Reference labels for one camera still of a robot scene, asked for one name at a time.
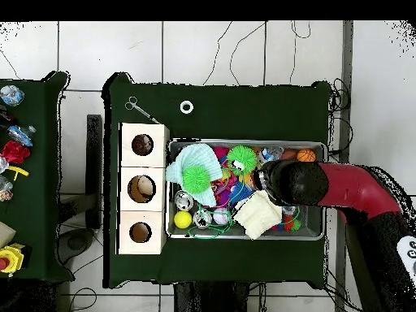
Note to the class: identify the crushed clear plastic bottle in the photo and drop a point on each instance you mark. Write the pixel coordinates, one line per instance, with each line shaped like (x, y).
(11, 95)

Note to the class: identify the green spiky ball with eyes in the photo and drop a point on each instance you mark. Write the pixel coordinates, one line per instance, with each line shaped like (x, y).
(241, 159)

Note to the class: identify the yellow ball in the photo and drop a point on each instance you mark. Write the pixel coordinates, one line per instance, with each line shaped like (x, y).
(183, 220)

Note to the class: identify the yellow emergency stop button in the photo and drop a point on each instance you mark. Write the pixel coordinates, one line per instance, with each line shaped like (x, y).
(9, 258)

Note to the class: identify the clear plastic packet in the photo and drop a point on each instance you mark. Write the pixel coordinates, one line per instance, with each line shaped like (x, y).
(5, 188)

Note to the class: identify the wooden box with three holes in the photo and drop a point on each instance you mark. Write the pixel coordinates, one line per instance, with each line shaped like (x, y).
(161, 195)

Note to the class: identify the mint green knitted cloth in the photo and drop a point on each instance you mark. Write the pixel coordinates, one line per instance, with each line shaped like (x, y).
(198, 156)

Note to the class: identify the cream knitted cloth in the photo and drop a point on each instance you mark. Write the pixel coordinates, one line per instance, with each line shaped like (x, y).
(256, 214)

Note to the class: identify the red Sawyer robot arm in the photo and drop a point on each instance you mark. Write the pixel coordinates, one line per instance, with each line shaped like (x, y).
(351, 185)

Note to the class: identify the green spiky rubber ball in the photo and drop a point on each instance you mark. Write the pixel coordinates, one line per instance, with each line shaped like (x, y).
(196, 179)

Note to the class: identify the orange toy basketball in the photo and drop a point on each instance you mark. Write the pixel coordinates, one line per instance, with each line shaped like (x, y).
(305, 155)

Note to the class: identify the yellow plastic toy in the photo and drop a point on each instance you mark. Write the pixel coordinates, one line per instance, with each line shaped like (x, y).
(18, 171)

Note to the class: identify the beige foam block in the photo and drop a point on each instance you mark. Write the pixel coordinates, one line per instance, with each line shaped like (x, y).
(5, 232)

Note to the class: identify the red cloth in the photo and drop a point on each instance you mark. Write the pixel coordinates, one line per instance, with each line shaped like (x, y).
(14, 152)

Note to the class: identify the metal scissors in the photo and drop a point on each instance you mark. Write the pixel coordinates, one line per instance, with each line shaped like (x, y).
(139, 109)

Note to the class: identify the crushed bottle with blue label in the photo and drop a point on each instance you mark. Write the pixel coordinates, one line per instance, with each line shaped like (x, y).
(269, 153)
(21, 135)

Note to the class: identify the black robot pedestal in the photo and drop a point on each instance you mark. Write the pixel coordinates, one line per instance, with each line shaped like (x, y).
(211, 299)

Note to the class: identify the white toy baseball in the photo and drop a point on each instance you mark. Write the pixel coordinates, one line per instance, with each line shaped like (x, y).
(221, 216)

